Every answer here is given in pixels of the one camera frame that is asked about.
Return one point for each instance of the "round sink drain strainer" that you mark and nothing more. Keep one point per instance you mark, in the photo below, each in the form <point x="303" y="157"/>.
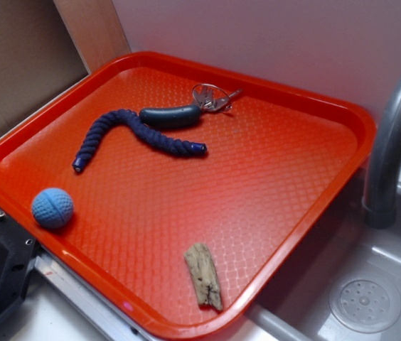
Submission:
<point x="365" y="302"/>

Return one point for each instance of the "grey sink basin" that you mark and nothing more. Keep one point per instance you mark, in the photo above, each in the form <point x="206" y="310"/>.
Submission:
<point x="294" y="304"/>

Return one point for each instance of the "blue dimpled rubber ball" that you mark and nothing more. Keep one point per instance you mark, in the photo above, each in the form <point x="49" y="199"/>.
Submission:
<point x="52" y="208"/>

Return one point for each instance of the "brown cardboard panel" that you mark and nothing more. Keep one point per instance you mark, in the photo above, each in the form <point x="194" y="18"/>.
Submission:
<point x="38" y="59"/>

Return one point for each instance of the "grey sink faucet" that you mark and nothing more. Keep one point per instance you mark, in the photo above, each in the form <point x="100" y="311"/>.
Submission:
<point x="380" y="191"/>

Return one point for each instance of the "dark green plastic pickle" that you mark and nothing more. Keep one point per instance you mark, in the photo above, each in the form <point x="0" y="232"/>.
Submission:
<point x="171" y="118"/>

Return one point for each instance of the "weathered wood piece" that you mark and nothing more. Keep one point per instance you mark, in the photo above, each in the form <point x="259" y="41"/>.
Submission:
<point x="204" y="276"/>

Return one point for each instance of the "light wooden board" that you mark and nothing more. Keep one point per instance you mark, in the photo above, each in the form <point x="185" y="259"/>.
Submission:
<point x="95" y="29"/>

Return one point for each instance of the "red plastic tray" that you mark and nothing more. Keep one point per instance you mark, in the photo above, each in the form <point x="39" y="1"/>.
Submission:
<point x="274" y="163"/>

